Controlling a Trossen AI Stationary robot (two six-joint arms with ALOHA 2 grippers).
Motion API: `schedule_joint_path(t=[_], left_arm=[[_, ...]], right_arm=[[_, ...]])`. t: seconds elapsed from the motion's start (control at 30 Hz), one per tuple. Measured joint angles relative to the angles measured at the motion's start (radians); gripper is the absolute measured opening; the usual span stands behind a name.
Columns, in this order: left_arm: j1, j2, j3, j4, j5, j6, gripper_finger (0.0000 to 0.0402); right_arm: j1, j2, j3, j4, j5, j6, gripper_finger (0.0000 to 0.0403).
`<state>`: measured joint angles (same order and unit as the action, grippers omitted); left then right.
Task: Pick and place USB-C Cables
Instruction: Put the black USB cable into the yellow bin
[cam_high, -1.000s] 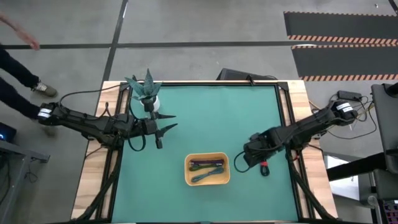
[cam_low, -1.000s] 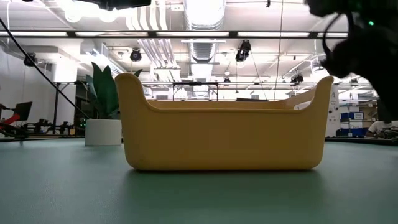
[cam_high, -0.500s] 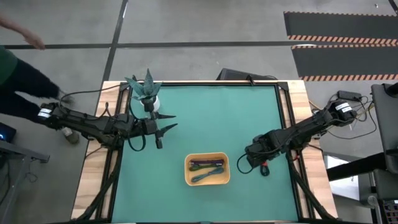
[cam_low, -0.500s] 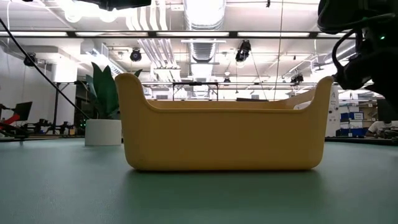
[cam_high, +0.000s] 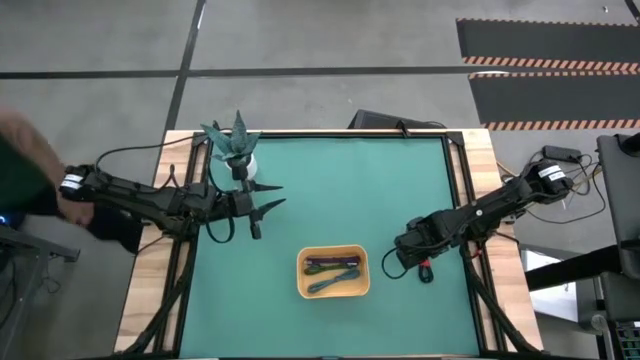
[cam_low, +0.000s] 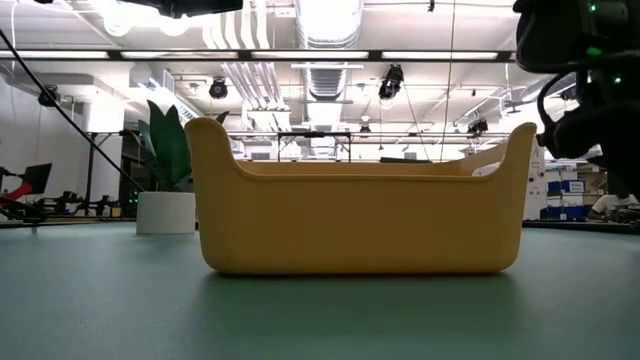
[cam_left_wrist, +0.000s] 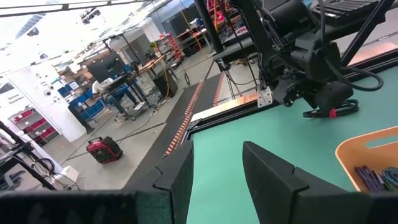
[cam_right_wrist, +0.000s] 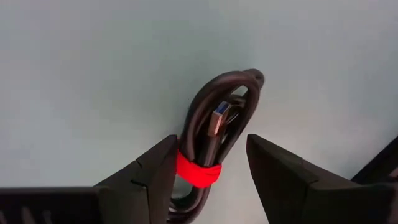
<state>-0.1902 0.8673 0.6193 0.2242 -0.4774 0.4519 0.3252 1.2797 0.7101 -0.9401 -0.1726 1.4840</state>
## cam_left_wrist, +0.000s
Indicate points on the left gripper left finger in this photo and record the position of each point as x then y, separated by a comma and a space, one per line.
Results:
182, 174

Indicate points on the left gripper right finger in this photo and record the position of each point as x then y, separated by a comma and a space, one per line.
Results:
280, 193

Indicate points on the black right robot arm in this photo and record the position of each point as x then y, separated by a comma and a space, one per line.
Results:
289, 37

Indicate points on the black floor mat striped edge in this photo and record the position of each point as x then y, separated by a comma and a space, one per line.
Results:
205, 96
155, 149

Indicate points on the green table mat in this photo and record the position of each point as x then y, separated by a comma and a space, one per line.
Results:
280, 137

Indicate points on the orange plastic bin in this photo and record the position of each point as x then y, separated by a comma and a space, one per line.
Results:
351, 152

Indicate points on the black operator stand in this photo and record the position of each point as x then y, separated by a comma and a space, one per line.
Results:
367, 28

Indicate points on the red portable generator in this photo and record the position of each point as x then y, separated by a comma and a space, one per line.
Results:
104, 150

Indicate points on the black keyboard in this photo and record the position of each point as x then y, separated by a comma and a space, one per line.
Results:
345, 11

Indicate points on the black workshop trolley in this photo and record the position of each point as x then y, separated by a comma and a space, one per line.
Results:
140, 84

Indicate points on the blue storage bin rack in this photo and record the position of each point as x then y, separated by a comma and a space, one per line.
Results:
82, 102

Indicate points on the black monitor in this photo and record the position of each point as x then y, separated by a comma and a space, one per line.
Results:
107, 67

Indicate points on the red shelf rack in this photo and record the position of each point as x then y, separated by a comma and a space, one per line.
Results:
34, 124

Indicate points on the white pillar cabinet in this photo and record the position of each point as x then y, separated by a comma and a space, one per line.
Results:
37, 102

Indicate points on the silver corner bracket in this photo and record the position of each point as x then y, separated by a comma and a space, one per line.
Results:
265, 97

